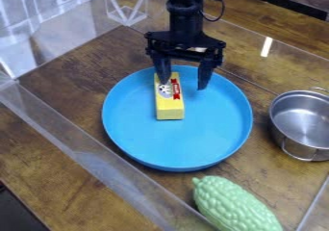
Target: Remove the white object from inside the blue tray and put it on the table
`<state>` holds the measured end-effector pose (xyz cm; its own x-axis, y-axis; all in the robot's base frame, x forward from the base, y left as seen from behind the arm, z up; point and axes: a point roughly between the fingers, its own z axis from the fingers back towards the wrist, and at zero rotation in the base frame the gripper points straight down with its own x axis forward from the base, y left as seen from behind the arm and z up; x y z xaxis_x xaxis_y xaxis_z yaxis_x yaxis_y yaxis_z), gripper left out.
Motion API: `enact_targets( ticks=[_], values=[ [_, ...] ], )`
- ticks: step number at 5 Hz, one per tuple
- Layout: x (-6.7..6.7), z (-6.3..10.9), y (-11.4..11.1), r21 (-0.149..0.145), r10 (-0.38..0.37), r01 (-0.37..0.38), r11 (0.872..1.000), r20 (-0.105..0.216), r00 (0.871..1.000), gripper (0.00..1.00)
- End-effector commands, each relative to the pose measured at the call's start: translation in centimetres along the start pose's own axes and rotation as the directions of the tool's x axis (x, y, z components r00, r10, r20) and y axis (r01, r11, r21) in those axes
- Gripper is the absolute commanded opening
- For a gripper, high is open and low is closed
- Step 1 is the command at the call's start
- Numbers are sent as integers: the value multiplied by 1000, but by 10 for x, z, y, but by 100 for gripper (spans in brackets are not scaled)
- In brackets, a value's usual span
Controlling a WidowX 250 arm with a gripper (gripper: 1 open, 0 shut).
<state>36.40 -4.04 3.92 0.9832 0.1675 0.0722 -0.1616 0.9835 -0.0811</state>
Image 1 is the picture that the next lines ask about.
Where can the silver steel pot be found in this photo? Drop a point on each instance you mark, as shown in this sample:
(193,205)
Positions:
(298,116)

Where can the blue round plastic tray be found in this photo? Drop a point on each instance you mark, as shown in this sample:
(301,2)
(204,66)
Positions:
(173,127)

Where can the clear acrylic barrier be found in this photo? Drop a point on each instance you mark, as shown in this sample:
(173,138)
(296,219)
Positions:
(59,163)

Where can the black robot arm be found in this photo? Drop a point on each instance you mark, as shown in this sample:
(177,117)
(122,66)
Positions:
(187,16)

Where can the yellow butter block toy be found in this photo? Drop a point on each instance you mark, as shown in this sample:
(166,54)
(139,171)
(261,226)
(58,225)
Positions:
(169,99)

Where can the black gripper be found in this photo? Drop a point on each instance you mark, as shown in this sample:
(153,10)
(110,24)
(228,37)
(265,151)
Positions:
(169,46)

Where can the green bitter gourd toy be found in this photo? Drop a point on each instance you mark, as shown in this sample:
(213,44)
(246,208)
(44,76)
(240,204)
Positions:
(230,207)

